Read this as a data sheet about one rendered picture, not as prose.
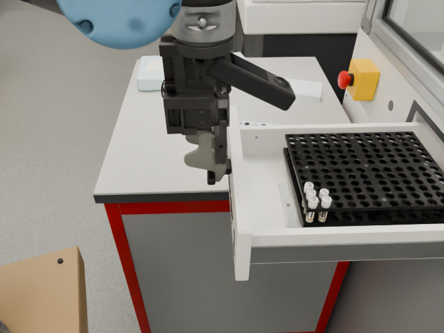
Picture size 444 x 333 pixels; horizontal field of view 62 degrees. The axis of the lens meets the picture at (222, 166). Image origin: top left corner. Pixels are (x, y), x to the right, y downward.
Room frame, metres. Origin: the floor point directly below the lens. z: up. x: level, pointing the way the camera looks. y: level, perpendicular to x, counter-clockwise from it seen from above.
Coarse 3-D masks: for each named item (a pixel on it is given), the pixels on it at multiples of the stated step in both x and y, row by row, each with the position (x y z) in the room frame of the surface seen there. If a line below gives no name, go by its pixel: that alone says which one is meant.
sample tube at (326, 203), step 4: (324, 196) 0.36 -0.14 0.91; (328, 196) 0.36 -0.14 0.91; (324, 200) 0.35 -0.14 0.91; (328, 200) 0.35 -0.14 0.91; (324, 204) 0.35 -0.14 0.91; (328, 204) 0.35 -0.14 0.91; (320, 212) 0.35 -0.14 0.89; (324, 212) 0.35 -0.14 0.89; (320, 216) 0.35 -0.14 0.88; (324, 216) 0.35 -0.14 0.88; (320, 220) 0.35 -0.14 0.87; (324, 220) 0.35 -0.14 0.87
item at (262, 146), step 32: (256, 128) 0.55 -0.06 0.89; (288, 128) 0.55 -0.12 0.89; (320, 128) 0.55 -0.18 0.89; (352, 128) 0.55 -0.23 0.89; (384, 128) 0.56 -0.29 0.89; (416, 128) 0.56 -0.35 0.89; (256, 160) 0.53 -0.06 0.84; (256, 192) 0.45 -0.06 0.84; (256, 224) 0.38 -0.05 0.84; (256, 256) 0.31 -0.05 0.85; (288, 256) 0.31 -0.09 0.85; (320, 256) 0.31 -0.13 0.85; (352, 256) 0.31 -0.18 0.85; (384, 256) 0.31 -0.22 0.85; (416, 256) 0.31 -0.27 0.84
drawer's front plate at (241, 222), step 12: (228, 132) 0.51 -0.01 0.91; (228, 144) 0.51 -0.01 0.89; (240, 144) 0.46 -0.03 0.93; (228, 156) 0.50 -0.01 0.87; (240, 156) 0.43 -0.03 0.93; (240, 168) 0.40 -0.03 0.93; (228, 180) 0.49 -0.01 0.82; (240, 180) 0.37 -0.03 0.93; (240, 192) 0.35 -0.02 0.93; (240, 204) 0.33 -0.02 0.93; (240, 216) 0.31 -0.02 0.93; (240, 228) 0.29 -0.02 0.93; (240, 240) 0.29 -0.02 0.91; (240, 252) 0.29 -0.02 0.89; (240, 264) 0.29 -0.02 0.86; (240, 276) 0.29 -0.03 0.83
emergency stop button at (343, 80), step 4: (344, 72) 0.77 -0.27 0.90; (340, 76) 0.77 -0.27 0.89; (344, 76) 0.76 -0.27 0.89; (348, 76) 0.76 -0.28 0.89; (340, 80) 0.77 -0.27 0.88; (344, 80) 0.75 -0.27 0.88; (348, 80) 0.75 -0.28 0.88; (340, 84) 0.76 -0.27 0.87; (344, 84) 0.75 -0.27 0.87; (348, 84) 0.77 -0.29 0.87; (340, 88) 0.77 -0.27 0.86; (344, 88) 0.76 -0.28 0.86
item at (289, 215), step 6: (282, 186) 0.45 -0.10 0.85; (282, 192) 0.43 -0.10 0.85; (288, 192) 0.43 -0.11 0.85; (282, 198) 0.42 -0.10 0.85; (288, 198) 0.42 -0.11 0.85; (282, 204) 0.41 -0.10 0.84; (288, 204) 0.41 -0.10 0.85; (288, 210) 0.39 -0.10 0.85; (288, 216) 0.38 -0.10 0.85; (294, 216) 0.38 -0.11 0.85; (288, 222) 0.37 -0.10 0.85; (294, 222) 0.37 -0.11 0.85
